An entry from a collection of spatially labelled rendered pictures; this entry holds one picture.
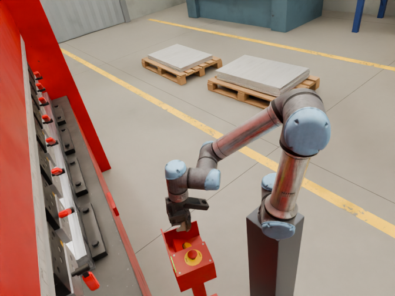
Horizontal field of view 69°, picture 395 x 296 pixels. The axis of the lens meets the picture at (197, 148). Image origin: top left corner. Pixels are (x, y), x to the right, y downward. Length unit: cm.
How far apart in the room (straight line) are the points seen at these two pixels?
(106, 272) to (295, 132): 83
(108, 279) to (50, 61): 182
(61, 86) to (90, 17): 595
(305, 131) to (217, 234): 157
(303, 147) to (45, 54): 212
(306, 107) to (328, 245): 155
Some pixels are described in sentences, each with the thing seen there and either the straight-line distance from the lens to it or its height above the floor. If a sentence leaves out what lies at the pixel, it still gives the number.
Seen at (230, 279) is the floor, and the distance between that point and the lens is 207.
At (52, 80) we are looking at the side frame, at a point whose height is 102.
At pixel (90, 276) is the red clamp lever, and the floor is 121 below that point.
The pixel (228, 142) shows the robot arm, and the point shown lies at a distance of 102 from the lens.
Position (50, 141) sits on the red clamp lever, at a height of 130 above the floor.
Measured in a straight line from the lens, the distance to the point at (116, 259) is 122.
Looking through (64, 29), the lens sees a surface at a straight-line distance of 830.
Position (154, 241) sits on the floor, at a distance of 231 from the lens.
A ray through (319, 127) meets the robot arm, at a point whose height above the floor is 139.
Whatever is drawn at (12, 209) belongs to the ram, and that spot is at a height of 149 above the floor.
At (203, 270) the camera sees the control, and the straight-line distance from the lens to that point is 125.
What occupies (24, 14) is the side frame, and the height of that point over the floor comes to 151.
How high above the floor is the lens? 183
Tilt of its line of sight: 37 degrees down
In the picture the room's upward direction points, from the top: 10 degrees counter-clockwise
